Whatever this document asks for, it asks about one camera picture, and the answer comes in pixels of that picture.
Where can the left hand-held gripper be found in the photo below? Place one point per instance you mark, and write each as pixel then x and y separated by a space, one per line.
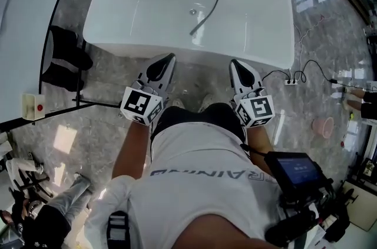
pixel 138 103

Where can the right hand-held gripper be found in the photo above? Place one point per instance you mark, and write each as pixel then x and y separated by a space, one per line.
pixel 259 109

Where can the person's left forearm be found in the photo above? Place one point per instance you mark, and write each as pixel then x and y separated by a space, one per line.
pixel 132 150

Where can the person's right forearm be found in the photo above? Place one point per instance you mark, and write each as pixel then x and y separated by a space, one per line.
pixel 257 139

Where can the white rectangular bathtub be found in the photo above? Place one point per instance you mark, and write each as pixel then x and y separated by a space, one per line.
pixel 132 21

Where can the person's left shoe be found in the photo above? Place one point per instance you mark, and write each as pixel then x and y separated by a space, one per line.
pixel 178 103

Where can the person's shoe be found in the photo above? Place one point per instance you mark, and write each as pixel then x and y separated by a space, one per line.
pixel 206 100
pixel 178 103

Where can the person's right shoe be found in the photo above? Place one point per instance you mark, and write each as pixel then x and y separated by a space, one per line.
pixel 206 100

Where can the white power strip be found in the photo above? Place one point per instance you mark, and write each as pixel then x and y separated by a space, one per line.
pixel 290 82

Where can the person's black shorts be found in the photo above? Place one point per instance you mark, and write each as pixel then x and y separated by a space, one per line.
pixel 200 115

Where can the pink bucket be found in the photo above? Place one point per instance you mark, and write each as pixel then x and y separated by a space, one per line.
pixel 323 127

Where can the black bag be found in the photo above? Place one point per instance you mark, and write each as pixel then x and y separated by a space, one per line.
pixel 64 56

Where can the beige box red button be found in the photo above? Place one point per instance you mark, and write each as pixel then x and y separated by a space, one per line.
pixel 32 106

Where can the black chest-mounted screen device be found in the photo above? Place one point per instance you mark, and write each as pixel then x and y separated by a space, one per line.
pixel 300 218

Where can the white table black frame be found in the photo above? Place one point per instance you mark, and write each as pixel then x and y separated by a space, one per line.
pixel 23 21

